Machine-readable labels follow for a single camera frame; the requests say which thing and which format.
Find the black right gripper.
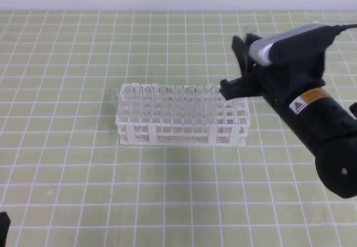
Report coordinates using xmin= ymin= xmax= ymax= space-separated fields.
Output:
xmin=220 ymin=33 xmax=326 ymax=105

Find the white plastic test tube rack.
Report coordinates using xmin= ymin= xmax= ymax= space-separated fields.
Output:
xmin=110 ymin=83 xmax=250 ymax=147

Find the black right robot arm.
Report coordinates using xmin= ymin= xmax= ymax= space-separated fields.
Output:
xmin=220 ymin=33 xmax=356 ymax=198

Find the green checkered tablecloth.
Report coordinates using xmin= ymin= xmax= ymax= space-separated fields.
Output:
xmin=1 ymin=11 xmax=356 ymax=246

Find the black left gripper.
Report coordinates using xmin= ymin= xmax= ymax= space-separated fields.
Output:
xmin=0 ymin=212 xmax=11 ymax=247

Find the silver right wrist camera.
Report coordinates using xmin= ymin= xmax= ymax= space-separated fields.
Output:
xmin=248 ymin=23 xmax=342 ymax=66

